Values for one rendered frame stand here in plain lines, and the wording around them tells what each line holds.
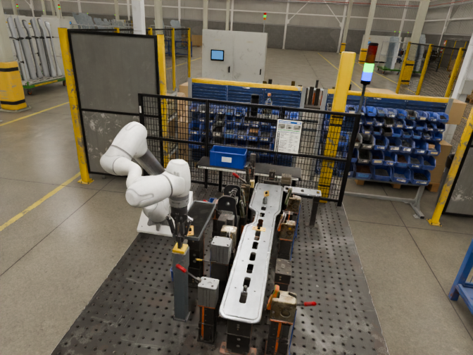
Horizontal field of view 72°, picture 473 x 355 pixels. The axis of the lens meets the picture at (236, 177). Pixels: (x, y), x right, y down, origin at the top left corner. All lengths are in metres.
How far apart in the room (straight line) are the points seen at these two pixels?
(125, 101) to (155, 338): 3.16
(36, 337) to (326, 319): 2.07
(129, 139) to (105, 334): 1.00
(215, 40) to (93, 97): 4.86
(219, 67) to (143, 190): 7.70
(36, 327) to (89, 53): 2.98
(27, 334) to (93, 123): 2.65
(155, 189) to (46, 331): 1.93
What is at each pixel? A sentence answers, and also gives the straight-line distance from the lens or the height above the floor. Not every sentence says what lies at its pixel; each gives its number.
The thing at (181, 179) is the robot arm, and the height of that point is 1.54.
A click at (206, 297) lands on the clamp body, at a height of 1.00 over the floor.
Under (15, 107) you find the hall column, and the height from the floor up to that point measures 0.11.
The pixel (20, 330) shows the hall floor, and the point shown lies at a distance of 3.13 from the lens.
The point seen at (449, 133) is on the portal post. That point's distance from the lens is 6.70.
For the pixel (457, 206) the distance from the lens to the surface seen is 4.88.
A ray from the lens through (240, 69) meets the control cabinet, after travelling 8.80.
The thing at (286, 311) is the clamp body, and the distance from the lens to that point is 1.58.
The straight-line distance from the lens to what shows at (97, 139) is 4.76.
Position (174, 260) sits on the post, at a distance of 1.65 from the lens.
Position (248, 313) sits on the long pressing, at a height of 1.00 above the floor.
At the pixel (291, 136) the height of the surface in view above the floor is 1.30.
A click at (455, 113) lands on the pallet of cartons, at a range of 5.51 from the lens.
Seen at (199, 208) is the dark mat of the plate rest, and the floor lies 1.16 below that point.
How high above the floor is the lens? 2.14
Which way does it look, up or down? 25 degrees down
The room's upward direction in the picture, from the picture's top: 3 degrees clockwise
